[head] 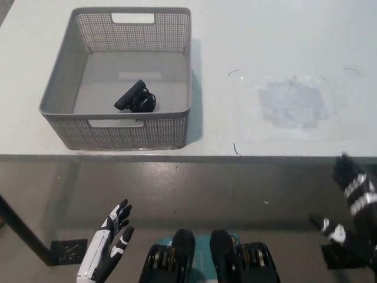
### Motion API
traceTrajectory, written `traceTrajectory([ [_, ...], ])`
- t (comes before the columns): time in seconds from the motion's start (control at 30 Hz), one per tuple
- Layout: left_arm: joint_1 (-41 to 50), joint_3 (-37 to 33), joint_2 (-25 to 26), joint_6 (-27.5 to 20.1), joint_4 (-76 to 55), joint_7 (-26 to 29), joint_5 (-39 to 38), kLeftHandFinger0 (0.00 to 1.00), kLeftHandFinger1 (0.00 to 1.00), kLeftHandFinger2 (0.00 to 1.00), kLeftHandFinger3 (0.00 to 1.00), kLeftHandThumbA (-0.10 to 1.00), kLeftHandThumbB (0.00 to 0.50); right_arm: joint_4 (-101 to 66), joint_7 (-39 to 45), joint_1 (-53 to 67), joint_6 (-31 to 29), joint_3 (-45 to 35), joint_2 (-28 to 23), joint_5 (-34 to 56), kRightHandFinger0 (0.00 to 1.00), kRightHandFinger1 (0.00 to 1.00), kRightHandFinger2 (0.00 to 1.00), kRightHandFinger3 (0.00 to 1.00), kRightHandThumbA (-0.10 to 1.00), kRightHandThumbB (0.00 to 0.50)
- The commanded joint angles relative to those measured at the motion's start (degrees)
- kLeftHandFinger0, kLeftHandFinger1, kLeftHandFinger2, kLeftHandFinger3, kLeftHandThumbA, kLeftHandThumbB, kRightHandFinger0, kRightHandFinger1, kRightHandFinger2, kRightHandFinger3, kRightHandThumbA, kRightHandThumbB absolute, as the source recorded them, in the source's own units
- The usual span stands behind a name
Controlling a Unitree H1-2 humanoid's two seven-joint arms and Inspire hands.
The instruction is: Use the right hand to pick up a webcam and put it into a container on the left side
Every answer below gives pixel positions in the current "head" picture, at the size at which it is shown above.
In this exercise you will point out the black metal table leg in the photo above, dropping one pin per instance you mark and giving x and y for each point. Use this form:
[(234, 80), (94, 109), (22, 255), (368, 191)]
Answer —
[(23, 228)]

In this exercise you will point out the grey perforated plastic basket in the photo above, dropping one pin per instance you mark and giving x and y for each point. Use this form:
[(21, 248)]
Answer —
[(123, 134)]

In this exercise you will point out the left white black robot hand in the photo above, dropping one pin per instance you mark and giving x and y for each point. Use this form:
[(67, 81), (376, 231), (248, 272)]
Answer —
[(100, 253)]

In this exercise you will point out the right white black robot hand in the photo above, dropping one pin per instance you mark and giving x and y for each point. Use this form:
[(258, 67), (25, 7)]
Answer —
[(363, 203)]

